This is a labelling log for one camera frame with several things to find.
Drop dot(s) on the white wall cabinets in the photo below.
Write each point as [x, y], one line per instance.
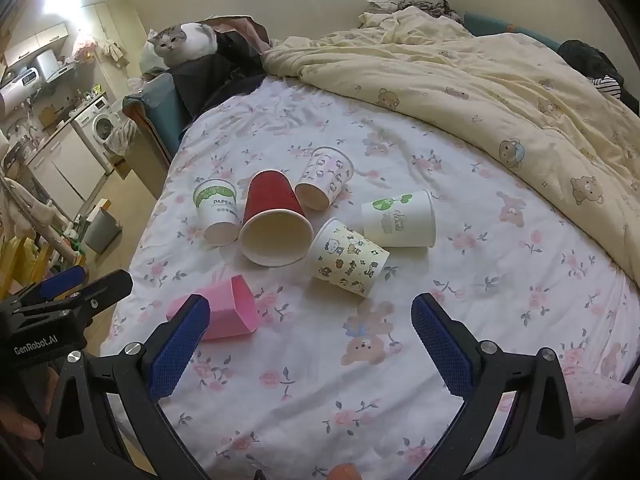
[37, 42]

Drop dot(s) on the dark cloth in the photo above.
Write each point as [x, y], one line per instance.
[590, 60]

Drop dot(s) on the red paper cup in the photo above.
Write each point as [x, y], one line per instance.
[270, 196]

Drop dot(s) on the dark clothes pile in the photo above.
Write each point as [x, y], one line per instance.
[220, 75]

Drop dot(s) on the orange round thing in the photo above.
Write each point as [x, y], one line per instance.
[345, 473]

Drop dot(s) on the silver range hood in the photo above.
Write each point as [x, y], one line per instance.
[47, 66]

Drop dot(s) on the person's left hand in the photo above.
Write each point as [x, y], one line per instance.
[20, 427]

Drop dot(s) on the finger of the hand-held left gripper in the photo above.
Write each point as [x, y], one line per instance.
[107, 286]
[61, 281]

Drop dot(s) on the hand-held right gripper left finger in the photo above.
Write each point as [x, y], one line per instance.
[179, 346]

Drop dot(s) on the pink paper cup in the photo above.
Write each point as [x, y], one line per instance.
[231, 310]

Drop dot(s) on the grey trash bin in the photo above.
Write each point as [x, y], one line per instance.
[102, 232]

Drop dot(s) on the beige hanging garment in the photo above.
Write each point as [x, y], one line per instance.
[27, 210]

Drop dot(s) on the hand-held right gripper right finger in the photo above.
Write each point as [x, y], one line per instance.
[443, 346]

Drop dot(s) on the white floral bed sheet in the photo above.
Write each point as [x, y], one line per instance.
[300, 390]

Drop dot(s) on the white washing machine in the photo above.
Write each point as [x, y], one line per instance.
[102, 126]

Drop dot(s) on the white water heater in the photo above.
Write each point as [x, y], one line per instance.
[19, 91]

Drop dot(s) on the yellow cartoon print cup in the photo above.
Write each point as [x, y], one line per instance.
[345, 257]

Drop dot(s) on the yellow wooden frame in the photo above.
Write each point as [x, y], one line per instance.
[25, 265]

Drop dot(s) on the pink cloth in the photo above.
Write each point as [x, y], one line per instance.
[595, 396]

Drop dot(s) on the white kitchen base cabinet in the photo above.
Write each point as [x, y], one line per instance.
[65, 170]

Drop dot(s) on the grey and white cat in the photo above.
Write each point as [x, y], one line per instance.
[190, 40]

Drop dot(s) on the white cup with green band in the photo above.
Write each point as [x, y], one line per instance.
[217, 210]

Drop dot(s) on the patterned pillow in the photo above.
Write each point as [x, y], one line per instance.
[425, 7]

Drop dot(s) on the white cup with pink cat print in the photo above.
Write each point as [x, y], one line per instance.
[325, 172]

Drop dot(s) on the striped cloth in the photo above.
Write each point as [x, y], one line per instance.
[607, 87]

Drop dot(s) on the white cup with green globe print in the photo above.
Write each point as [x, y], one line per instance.
[400, 217]

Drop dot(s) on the yellow bear print duvet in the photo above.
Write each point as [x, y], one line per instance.
[500, 90]

